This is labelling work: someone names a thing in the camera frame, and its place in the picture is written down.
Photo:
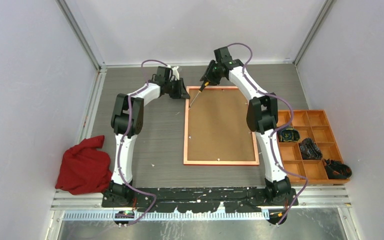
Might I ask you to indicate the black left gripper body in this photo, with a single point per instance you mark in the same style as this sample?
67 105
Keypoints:
173 89

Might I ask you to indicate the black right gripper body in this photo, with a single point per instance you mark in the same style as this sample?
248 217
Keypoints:
211 73

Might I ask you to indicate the black yellow screwdriver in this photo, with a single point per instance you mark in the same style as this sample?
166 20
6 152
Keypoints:
197 96

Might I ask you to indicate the red picture frame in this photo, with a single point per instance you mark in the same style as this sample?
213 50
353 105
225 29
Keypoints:
215 129

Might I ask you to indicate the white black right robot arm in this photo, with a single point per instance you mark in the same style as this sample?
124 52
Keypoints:
261 118

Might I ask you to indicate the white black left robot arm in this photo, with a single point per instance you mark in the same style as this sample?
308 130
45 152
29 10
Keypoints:
127 121

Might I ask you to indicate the blue yellow rolled tie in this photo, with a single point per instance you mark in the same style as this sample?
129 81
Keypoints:
288 135

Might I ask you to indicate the orange compartment tray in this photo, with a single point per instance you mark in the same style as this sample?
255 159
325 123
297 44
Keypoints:
315 125

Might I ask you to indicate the red cloth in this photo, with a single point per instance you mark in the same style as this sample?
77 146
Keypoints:
85 168

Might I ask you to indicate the dark rolled tie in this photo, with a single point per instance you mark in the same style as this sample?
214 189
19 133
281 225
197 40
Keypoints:
309 150

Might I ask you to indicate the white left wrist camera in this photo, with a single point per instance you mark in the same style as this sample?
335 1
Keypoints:
175 71

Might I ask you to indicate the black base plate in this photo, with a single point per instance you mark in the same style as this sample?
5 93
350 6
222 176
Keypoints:
249 199

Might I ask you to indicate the white slotted cable duct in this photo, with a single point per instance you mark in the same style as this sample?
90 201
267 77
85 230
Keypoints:
130 215

